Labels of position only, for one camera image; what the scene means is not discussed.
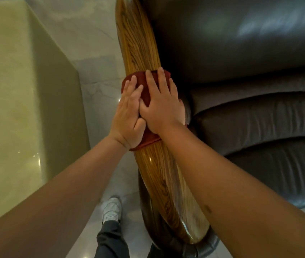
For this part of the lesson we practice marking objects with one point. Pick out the person's right hand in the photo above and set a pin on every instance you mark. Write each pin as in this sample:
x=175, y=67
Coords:
x=163, y=110

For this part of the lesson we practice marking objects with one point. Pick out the person's left hand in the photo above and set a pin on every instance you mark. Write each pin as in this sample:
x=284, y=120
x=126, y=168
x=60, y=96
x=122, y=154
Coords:
x=125, y=118

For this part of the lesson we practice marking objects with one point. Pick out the person's left thumb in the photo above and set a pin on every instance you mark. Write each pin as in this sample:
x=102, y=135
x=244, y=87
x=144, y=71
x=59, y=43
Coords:
x=141, y=125

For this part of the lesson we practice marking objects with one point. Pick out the person's right middle finger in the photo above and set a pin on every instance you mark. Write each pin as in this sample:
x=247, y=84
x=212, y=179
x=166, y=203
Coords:
x=163, y=81

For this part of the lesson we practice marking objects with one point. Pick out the person's right thumb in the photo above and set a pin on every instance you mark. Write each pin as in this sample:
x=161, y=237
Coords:
x=143, y=106

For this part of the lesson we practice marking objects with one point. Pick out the person's left middle finger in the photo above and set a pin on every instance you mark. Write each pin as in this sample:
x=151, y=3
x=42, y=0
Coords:
x=132, y=88

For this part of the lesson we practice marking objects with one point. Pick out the person's left little finger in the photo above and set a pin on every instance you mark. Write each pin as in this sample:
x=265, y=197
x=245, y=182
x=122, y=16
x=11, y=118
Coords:
x=120, y=103

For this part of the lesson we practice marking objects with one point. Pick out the person's right little finger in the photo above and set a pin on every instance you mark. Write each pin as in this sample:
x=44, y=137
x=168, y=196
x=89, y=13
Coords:
x=182, y=107

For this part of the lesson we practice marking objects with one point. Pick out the dark red cleaning cloth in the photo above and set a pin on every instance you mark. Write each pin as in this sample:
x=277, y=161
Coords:
x=146, y=89

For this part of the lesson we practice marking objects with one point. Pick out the person's left forearm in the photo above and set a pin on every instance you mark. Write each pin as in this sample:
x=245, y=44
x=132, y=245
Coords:
x=61, y=198

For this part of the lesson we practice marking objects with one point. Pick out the person's right forearm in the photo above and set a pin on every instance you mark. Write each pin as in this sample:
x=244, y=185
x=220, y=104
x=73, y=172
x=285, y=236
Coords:
x=222, y=190

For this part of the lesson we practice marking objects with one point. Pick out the glossy wooden sofa armrest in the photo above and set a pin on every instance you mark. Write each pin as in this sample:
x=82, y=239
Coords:
x=139, y=40

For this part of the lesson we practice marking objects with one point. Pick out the dark leather sofa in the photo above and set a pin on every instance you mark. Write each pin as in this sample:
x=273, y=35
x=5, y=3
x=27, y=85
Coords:
x=249, y=118

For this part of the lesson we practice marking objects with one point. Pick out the white sneaker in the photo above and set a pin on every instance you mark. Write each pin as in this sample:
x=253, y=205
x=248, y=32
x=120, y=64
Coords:
x=112, y=209

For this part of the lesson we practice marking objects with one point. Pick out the green marble side table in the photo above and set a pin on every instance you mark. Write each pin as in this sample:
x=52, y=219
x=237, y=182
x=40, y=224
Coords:
x=15, y=104

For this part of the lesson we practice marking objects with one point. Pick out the dark grey trousers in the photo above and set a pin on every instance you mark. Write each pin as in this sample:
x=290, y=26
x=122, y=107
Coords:
x=112, y=239

